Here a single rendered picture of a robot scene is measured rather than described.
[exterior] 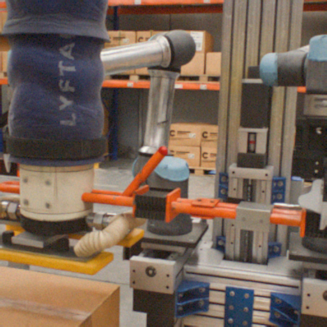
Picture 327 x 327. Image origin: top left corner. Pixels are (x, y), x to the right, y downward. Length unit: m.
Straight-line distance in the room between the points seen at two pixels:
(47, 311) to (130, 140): 8.80
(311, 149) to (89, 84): 0.48
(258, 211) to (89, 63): 0.48
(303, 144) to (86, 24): 0.51
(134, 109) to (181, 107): 0.98
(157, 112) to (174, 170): 0.23
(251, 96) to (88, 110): 0.63
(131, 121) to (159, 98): 8.30
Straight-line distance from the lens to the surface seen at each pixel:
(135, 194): 1.02
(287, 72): 1.07
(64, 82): 1.03
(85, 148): 1.04
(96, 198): 1.08
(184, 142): 8.34
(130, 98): 9.89
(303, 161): 0.95
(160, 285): 1.43
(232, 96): 1.61
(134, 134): 9.90
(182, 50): 1.49
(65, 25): 1.03
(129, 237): 1.17
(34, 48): 1.04
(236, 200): 1.06
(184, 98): 9.62
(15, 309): 1.28
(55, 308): 1.26
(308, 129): 0.96
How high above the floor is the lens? 1.50
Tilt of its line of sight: 9 degrees down
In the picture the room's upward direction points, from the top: 2 degrees clockwise
